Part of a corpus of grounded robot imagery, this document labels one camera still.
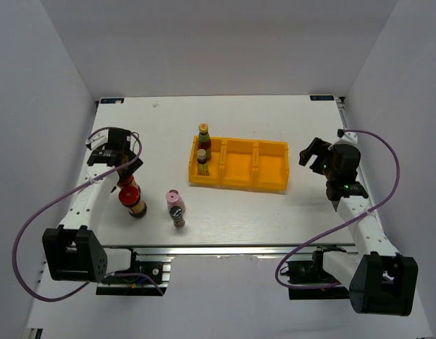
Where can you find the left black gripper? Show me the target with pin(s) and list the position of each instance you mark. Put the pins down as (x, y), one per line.
(134, 166)

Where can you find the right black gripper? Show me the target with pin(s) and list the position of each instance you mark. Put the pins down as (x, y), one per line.
(318, 147)

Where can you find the red-lid jar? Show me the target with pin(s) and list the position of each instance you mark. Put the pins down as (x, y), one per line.
(131, 199)
(129, 181)

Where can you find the red-lid jar front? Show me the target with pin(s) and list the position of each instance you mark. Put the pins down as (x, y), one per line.
(131, 199)

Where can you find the pink-cap spice bottle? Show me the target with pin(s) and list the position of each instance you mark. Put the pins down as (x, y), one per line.
(173, 198)

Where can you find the black-cap spice bottle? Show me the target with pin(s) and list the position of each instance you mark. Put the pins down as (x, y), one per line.
(176, 214)

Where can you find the tall yellow-cap sauce bottle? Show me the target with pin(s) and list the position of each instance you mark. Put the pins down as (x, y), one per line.
(204, 140)

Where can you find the small beige-cap sauce bottle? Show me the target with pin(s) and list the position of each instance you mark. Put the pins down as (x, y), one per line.
(202, 163)

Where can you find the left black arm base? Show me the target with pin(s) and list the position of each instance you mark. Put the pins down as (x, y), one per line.
(147, 276)

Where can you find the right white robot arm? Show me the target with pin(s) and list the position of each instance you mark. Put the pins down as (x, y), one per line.
(378, 278)

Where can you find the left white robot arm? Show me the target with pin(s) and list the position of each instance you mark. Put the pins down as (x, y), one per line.
(72, 249)

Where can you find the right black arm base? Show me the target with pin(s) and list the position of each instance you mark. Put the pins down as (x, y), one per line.
(311, 273)

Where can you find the left blue table label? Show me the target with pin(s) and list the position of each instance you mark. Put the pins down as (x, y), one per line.
(111, 101)

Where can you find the blue table label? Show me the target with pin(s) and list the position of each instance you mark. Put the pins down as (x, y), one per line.
(321, 97)
(111, 101)

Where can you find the right blue table label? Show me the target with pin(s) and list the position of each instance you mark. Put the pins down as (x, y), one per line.
(321, 97)

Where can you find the yellow three-compartment bin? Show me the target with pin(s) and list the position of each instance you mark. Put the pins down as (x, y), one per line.
(243, 164)

